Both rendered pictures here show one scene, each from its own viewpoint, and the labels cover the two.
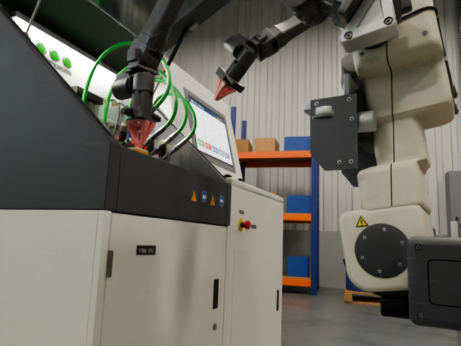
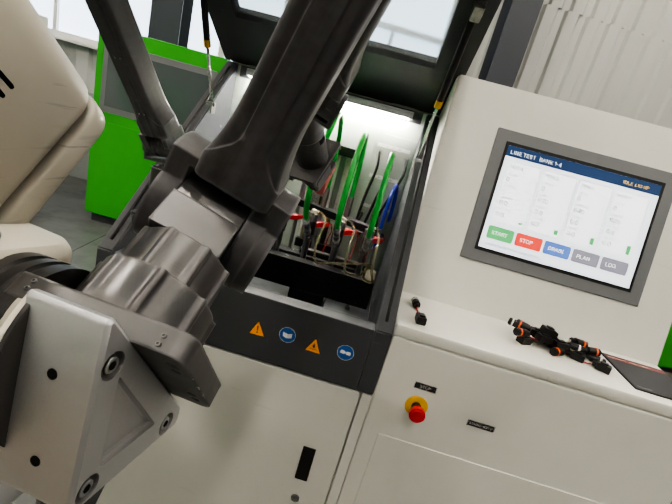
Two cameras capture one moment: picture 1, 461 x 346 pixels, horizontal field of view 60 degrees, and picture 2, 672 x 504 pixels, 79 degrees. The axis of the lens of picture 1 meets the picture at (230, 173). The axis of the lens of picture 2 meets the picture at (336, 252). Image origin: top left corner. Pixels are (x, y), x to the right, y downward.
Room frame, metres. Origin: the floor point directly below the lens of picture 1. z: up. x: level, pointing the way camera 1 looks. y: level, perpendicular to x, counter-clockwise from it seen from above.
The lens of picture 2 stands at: (1.11, -0.71, 1.34)
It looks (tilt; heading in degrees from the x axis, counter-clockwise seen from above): 17 degrees down; 69
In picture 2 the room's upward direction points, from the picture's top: 15 degrees clockwise
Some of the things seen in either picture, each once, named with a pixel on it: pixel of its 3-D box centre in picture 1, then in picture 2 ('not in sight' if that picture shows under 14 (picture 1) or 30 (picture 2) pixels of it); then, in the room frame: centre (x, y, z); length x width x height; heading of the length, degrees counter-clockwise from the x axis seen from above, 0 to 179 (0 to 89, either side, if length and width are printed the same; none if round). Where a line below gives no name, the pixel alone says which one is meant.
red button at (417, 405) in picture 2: (245, 224); (416, 411); (1.64, -0.07, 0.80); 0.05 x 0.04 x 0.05; 156
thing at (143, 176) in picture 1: (178, 193); (238, 317); (1.24, 0.16, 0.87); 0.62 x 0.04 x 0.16; 156
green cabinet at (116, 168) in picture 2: not in sight; (172, 143); (0.84, 3.48, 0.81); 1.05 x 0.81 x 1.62; 159
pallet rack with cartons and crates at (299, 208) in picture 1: (236, 197); not in sight; (6.97, -0.12, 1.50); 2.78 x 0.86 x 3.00; 75
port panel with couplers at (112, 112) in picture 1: (112, 124); (383, 184); (1.67, 0.51, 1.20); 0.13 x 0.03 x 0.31; 156
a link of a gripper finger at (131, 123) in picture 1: (142, 132); not in sight; (1.05, 0.24, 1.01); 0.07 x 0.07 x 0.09; 66
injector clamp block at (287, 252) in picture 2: not in sight; (310, 284); (1.45, 0.32, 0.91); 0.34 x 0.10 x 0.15; 156
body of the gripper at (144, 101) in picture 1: (141, 106); not in sight; (1.04, 0.25, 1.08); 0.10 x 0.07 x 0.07; 156
